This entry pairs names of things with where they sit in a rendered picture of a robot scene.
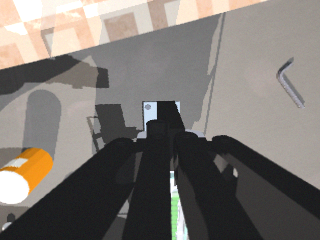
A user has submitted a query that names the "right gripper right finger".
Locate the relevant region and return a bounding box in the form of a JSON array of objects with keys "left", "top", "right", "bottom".
[{"left": 166, "top": 101, "right": 320, "bottom": 240}]

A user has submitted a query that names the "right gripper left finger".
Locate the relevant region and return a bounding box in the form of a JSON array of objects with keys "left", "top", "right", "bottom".
[{"left": 0, "top": 101, "right": 172, "bottom": 240}]

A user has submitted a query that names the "grey l-shaped hex key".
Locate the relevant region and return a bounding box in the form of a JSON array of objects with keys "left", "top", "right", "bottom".
[{"left": 278, "top": 62, "right": 304, "bottom": 109}]

